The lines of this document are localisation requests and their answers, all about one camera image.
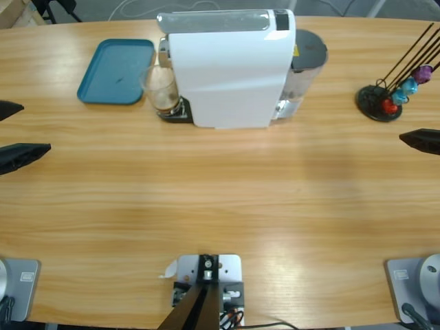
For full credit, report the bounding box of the clear glass cup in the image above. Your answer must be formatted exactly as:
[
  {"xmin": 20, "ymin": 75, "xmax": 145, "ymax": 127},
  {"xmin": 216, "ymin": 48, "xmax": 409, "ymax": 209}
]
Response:
[{"xmin": 138, "ymin": 64, "xmax": 182, "ymax": 114}]

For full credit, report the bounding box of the grey base plate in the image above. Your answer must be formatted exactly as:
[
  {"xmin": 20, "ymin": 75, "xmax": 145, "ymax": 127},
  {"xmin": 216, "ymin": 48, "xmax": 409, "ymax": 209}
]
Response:
[
  {"xmin": 0, "ymin": 258, "xmax": 41, "ymax": 323},
  {"xmin": 384, "ymin": 257, "xmax": 440, "ymax": 325}
]

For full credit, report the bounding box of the orange cable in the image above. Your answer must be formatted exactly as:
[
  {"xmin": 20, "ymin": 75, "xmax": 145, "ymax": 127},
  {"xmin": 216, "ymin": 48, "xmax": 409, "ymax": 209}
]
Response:
[{"xmin": 219, "ymin": 307, "xmax": 245, "ymax": 327}]

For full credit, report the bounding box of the red coffee capsule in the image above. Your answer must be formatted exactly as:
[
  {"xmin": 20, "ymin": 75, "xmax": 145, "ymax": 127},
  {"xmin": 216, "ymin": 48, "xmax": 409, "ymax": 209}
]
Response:
[{"xmin": 382, "ymin": 98, "xmax": 402, "ymax": 115}]

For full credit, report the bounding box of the white floor cable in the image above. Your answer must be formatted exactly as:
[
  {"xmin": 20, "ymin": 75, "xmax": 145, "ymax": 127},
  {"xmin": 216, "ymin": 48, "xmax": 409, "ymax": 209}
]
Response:
[{"xmin": 109, "ymin": 0, "xmax": 221, "ymax": 20}]

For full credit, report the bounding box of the silver grey machine lever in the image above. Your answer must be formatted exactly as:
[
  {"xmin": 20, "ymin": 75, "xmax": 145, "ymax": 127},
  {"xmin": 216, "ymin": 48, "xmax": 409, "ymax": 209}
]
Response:
[{"xmin": 157, "ymin": 10, "xmax": 271, "ymax": 34}]

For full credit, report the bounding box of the black chair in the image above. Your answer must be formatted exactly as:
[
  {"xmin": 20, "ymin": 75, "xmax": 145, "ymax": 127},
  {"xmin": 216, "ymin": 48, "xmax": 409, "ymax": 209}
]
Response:
[{"xmin": 30, "ymin": 0, "xmax": 83, "ymax": 25}]

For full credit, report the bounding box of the purple coffee capsule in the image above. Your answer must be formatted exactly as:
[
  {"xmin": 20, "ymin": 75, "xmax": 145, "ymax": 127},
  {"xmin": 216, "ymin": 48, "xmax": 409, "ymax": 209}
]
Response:
[{"xmin": 412, "ymin": 65, "xmax": 432, "ymax": 83}]

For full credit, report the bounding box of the black capsule holder with rods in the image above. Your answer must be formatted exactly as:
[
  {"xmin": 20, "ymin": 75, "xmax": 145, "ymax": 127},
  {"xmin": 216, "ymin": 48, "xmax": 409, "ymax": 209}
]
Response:
[{"xmin": 355, "ymin": 22, "xmax": 440, "ymax": 124}]

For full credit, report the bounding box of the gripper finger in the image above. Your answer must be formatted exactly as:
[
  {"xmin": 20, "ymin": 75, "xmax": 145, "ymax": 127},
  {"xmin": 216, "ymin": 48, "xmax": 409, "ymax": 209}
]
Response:
[
  {"xmin": 0, "ymin": 100, "xmax": 25, "ymax": 122},
  {"xmin": 0, "ymin": 142, "xmax": 52, "ymax": 176},
  {"xmin": 398, "ymin": 128, "xmax": 440, "ymax": 155}
]

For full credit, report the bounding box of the thin black cable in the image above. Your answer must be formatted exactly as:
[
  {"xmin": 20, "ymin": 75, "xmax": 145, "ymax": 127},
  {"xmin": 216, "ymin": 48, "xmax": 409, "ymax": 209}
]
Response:
[{"xmin": 242, "ymin": 321, "xmax": 298, "ymax": 330}]

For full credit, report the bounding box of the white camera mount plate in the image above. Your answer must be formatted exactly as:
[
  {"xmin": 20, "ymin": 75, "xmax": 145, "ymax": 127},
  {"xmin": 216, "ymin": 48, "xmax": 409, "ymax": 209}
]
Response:
[{"xmin": 173, "ymin": 254, "xmax": 245, "ymax": 327}]

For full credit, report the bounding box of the wooden crate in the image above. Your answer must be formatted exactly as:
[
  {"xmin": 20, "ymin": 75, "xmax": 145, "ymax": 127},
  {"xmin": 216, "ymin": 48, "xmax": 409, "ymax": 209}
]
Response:
[{"xmin": 0, "ymin": 0, "xmax": 45, "ymax": 30}]

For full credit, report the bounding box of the teal plastic tray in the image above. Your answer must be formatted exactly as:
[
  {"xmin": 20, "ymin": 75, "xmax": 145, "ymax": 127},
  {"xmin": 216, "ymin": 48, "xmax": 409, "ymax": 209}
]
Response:
[{"xmin": 76, "ymin": 38, "xmax": 157, "ymax": 106}]

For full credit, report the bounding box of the black base cable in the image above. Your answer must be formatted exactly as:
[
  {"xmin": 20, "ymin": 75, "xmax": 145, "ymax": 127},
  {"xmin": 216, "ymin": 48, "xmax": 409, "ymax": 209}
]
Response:
[
  {"xmin": 0, "ymin": 296, "xmax": 17, "ymax": 324},
  {"xmin": 401, "ymin": 302, "xmax": 432, "ymax": 330}
]

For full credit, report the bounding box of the white tape piece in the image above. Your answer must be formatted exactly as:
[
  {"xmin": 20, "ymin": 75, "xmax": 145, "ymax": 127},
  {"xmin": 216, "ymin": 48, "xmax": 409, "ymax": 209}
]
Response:
[{"xmin": 157, "ymin": 260, "xmax": 179, "ymax": 280}]

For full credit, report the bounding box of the light blue coffee capsule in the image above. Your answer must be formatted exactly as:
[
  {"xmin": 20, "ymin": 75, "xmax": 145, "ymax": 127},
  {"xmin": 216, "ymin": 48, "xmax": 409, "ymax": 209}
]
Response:
[
  {"xmin": 400, "ymin": 78, "xmax": 419, "ymax": 96},
  {"xmin": 390, "ymin": 89, "xmax": 409, "ymax": 106}
]

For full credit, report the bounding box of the black camera post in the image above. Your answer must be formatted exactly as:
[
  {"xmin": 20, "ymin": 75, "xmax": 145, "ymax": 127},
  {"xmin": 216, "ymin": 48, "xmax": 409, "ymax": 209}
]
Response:
[{"xmin": 159, "ymin": 254, "xmax": 221, "ymax": 330}]

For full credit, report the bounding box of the clear water tank dark lid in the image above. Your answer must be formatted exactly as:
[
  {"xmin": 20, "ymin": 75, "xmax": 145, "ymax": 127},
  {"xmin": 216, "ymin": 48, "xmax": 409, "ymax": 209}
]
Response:
[{"xmin": 281, "ymin": 29, "xmax": 329, "ymax": 104}]

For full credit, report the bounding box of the white capsule coffee machine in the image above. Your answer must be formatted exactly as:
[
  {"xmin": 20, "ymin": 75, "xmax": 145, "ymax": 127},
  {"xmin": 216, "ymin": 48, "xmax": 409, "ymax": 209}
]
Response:
[{"xmin": 156, "ymin": 8, "xmax": 305, "ymax": 131}]

